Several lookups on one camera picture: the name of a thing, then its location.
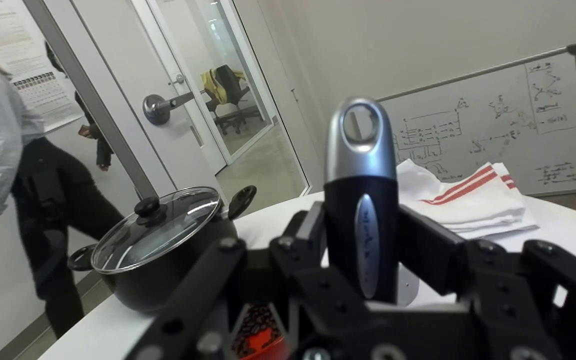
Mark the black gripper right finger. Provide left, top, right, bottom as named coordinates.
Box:
left=395, top=205, right=467, bottom=294

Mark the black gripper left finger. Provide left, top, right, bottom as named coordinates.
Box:
left=270, top=201, right=324, bottom=278

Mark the black silver-handled spoon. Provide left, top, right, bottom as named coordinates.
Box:
left=324, top=95, right=398, bottom=301

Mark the red bowl with beans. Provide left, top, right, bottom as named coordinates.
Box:
left=230, top=303, right=287, bottom=360

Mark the white round table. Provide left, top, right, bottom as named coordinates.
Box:
left=44, top=208, right=576, bottom=360

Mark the white red striped towel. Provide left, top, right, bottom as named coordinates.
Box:
left=395, top=159, right=537, bottom=239

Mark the black office chair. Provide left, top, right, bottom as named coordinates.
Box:
left=201, top=63, right=259, bottom=133

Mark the black pot with glass lid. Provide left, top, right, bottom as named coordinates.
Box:
left=68, top=183, right=258, bottom=314

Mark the white whiteboard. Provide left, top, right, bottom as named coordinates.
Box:
left=379, top=43, right=576, bottom=193

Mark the person in white shirt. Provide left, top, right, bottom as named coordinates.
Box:
left=0, top=65, right=122, bottom=336

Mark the silver door handle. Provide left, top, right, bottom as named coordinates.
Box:
left=142, top=92, right=194, bottom=125

